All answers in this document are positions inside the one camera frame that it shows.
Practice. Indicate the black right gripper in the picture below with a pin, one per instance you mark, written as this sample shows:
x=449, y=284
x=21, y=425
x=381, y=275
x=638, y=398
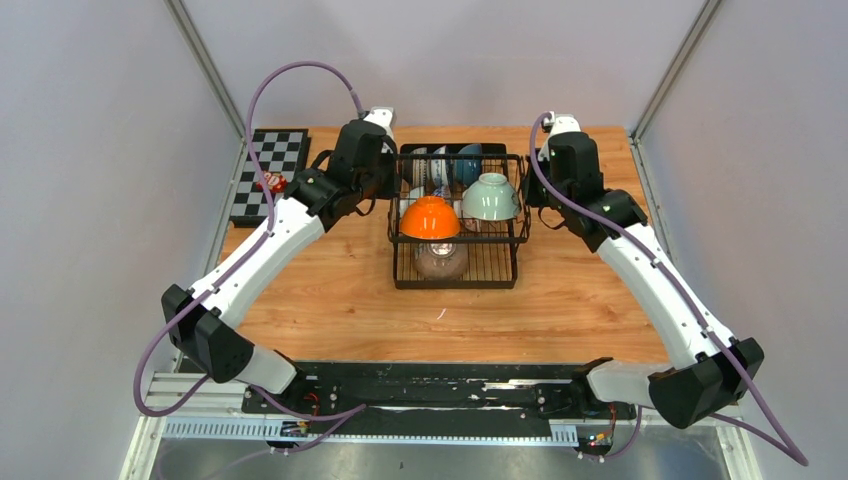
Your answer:
x=532, y=198

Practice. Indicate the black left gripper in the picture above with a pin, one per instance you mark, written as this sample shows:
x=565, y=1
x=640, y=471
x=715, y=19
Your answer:
x=387, y=156

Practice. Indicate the beige interior bowl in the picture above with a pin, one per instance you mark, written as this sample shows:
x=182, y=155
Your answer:
x=416, y=168

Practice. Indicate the teal dashed pattern bowl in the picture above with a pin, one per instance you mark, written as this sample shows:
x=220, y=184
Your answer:
x=411, y=197

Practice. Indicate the white blue striped bowl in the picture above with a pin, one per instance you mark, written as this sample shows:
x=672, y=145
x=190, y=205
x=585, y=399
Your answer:
x=440, y=169

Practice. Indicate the celadon green bowl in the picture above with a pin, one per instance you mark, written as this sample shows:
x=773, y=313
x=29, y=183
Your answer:
x=490, y=198

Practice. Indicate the white orange bowl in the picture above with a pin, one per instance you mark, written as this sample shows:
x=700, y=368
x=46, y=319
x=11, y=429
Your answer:
x=430, y=218

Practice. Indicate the black wire dish rack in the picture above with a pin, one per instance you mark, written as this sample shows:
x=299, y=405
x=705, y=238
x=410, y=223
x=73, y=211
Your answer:
x=492, y=252

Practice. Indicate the orange floral pattern bowl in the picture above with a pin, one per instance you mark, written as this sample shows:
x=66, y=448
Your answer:
x=472, y=224

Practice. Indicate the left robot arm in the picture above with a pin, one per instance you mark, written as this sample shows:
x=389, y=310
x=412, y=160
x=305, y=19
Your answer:
x=204, y=318

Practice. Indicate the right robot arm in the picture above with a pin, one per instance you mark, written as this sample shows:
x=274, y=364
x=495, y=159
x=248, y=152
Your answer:
x=708, y=363

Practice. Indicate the black white chessboard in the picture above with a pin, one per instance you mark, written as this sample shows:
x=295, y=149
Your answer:
x=281, y=153

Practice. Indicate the red owl toy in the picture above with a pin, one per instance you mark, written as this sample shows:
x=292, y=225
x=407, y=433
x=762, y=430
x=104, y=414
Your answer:
x=275, y=181

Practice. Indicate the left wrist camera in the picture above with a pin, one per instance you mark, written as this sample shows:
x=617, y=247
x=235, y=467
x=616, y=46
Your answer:
x=382, y=116

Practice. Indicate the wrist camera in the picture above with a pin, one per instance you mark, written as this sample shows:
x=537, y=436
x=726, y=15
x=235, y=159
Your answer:
x=382, y=116
x=555, y=123

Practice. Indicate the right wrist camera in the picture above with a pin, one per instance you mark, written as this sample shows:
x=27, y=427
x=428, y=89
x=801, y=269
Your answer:
x=555, y=123

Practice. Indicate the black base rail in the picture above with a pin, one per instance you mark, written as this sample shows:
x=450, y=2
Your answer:
x=400, y=403

